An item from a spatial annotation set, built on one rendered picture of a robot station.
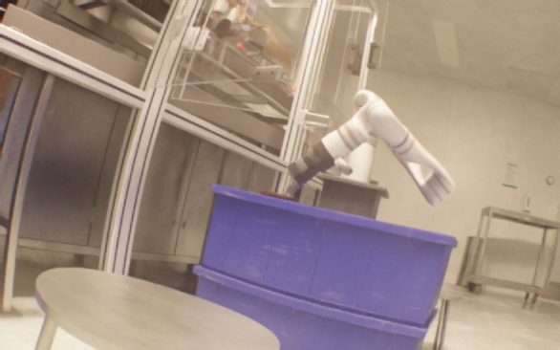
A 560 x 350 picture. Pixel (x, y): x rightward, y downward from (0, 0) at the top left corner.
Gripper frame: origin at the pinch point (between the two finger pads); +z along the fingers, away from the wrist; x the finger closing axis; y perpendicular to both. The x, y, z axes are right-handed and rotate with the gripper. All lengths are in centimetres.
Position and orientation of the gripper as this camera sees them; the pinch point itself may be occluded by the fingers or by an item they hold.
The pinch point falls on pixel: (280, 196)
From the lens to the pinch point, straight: 125.2
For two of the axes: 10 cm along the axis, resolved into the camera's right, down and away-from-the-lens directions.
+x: -4.3, -1.7, -8.9
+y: -4.5, -8.1, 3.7
